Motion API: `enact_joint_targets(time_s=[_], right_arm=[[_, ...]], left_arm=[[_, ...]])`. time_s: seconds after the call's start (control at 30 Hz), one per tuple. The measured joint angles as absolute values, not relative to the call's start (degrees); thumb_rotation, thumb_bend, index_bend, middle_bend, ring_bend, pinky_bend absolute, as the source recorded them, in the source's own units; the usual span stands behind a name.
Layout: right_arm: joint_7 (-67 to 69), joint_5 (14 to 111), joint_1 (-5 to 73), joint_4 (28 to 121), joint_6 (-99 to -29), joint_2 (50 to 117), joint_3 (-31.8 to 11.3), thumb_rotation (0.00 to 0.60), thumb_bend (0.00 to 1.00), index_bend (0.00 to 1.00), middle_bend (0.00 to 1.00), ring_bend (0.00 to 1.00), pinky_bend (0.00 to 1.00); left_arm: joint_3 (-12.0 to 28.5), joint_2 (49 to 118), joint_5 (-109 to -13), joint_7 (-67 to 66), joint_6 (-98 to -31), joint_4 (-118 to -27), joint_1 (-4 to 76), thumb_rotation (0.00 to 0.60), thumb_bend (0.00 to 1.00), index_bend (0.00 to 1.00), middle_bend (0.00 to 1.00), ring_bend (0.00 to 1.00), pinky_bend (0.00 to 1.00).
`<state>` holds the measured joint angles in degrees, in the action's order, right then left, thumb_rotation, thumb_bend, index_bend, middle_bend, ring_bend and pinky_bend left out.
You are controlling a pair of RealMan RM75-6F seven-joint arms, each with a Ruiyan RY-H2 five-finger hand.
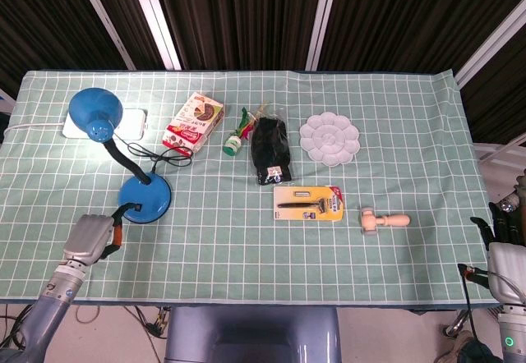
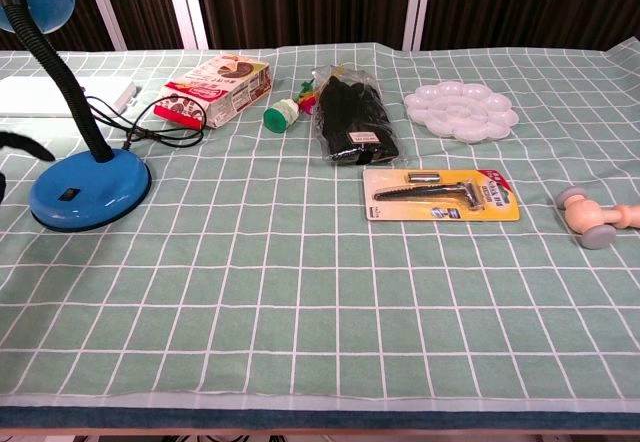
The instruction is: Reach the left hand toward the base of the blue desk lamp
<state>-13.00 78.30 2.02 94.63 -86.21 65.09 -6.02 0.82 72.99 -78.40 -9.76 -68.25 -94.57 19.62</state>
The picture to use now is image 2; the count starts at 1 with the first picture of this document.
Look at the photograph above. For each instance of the blue gooseneck desk lamp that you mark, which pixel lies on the blue gooseneck desk lamp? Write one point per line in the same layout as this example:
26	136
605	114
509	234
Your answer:
90	187

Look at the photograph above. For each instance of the green checked tablecloth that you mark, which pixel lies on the green checked tablecloth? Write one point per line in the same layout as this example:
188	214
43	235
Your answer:
300	287

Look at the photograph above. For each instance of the black gloves in clear bag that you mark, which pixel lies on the black gloves in clear bag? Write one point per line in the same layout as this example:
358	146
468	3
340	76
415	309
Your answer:
350	112

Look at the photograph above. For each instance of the green capped small bottle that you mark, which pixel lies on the green capped small bottle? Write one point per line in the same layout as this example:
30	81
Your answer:
279	116

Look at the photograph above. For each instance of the razor in yellow blister pack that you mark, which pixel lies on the razor in yellow blister pack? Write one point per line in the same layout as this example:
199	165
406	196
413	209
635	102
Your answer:
440	197

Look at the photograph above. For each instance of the red and white snack box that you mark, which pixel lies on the red and white snack box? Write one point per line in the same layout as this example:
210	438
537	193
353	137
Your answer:
215	93

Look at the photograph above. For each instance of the white flower-shaped paint palette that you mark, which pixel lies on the white flower-shaped paint palette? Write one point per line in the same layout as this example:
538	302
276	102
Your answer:
460	111

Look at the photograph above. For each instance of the dark brown curtain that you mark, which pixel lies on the dark brown curtain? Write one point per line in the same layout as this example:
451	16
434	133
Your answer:
300	2

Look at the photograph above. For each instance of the blue under cloth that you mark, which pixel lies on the blue under cloth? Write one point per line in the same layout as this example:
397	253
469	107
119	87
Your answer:
320	419

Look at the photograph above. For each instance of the white power strip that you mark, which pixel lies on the white power strip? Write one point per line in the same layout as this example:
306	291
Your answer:
40	98

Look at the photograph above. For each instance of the wide white frame post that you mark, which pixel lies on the wide white frame post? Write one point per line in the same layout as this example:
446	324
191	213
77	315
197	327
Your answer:
417	4
186	4

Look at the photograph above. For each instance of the thin white frame post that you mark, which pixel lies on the thin white frame post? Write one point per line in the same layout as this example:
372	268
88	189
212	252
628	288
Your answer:
104	4

